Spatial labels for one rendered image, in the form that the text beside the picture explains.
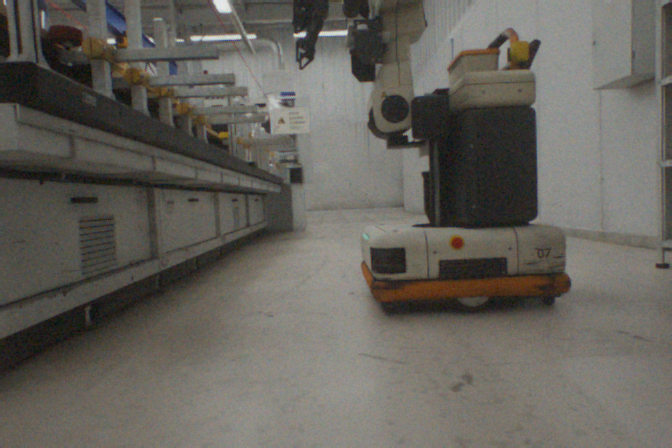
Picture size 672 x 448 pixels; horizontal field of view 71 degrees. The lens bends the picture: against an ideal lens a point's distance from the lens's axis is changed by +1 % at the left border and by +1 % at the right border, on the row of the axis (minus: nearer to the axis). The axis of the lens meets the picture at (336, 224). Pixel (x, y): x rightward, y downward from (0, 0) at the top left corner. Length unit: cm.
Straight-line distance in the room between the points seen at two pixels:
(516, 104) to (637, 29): 177
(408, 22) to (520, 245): 91
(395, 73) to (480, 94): 33
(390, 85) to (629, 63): 189
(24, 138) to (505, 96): 137
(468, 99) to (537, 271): 62
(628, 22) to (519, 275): 210
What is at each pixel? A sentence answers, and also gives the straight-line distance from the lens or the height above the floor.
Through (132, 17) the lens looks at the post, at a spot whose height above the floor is 101.
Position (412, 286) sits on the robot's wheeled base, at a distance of 158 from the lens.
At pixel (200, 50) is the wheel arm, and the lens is 144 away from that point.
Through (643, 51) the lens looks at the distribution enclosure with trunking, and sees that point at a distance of 341.
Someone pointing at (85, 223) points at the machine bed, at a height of 36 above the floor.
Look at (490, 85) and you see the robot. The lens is 171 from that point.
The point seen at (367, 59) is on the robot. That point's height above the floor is 90.
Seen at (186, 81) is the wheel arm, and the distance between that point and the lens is 170.
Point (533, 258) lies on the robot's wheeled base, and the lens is 169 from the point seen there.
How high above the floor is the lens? 40
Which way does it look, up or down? 3 degrees down
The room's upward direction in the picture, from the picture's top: 3 degrees counter-clockwise
